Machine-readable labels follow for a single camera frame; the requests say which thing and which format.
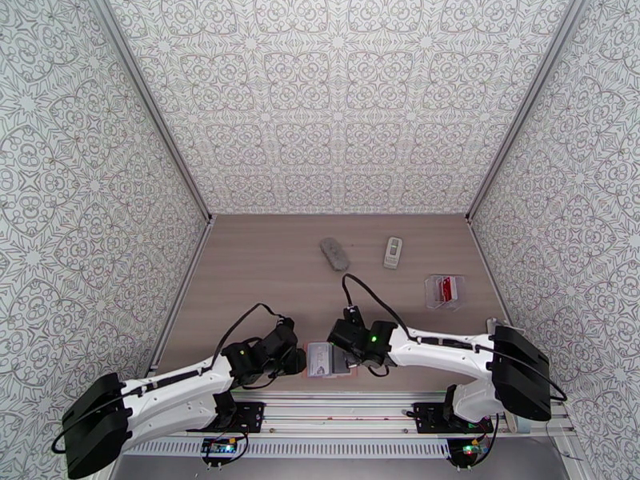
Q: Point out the pink card holder wallet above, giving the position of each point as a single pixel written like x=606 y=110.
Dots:
x=354 y=375

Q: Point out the white printed card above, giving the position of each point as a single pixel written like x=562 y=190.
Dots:
x=320 y=361

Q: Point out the clear acrylic card stand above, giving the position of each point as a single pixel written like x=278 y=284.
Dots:
x=432 y=303

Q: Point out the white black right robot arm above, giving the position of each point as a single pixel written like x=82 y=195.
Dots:
x=440 y=346

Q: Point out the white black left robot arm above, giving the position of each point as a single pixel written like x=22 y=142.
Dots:
x=175 y=393

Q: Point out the red card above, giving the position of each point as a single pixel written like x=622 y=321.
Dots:
x=447 y=289

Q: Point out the white perforated strip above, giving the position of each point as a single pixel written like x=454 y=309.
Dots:
x=325 y=448

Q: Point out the grey felt pouch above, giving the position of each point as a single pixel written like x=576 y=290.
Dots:
x=334 y=253

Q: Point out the white remote control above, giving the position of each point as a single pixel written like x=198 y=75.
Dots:
x=393 y=252

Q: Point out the green circuit board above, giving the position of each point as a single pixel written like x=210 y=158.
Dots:
x=470 y=449
x=220 y=447

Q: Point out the pale grey rectangular block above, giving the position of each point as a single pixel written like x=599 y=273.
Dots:
x=515 y=426

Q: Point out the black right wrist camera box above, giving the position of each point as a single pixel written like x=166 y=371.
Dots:
x=351 y=315

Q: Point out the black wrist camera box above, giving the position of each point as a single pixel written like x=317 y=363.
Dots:
x=286 y=324
x=351 y=315

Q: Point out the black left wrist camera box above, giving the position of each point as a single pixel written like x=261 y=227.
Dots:
x=286 y=324

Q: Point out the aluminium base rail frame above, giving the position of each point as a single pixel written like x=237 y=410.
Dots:
x=340 y=411

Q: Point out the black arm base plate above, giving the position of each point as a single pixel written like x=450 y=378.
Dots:
x=250 y=416
x=427 y=418

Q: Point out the grey metal bracket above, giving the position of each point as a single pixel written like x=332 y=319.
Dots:
x=492 y=323

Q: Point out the aluminium corner post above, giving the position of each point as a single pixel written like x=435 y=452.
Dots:
x=523 y=106
x=153 y=106

